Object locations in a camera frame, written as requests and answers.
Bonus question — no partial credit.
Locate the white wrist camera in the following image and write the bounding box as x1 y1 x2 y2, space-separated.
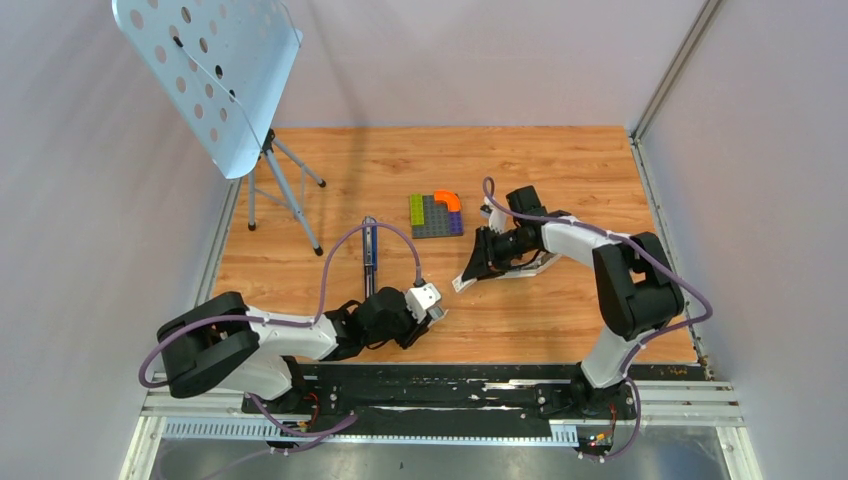
480 204 507 233
404 283 447 325

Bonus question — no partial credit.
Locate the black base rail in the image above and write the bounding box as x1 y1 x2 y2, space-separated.
142 362 747 448

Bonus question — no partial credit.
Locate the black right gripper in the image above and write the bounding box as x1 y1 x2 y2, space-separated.
462 226 535 283

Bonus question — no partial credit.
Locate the green building brick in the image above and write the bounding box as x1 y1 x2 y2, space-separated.
409 194 426 227

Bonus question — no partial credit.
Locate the white staple box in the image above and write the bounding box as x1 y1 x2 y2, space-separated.
452 275 476 293

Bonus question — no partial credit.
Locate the blue black stapler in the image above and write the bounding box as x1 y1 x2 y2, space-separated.
362 216 378 297

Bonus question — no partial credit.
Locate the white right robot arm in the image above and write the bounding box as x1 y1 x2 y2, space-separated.
453 177 684 418

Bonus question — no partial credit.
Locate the light blue music stand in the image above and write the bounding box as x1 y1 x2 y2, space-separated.
111 0 326 255

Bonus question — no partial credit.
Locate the white stapler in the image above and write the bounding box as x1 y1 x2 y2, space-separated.
499 252 561 278

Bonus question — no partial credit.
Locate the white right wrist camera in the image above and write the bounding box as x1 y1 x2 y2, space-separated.
480 204 507 233

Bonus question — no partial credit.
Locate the blue building brick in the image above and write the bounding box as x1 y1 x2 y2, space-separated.
448 211 464 236

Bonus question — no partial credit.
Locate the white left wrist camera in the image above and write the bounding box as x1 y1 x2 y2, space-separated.
404 283 447 325

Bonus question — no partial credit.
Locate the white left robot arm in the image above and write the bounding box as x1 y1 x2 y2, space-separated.
155 283 446 413

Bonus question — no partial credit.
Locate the orange curved brick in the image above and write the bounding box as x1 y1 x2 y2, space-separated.
433 190 461 213

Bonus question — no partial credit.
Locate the grey building baseplate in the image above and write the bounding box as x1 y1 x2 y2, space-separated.
410 195 459 239

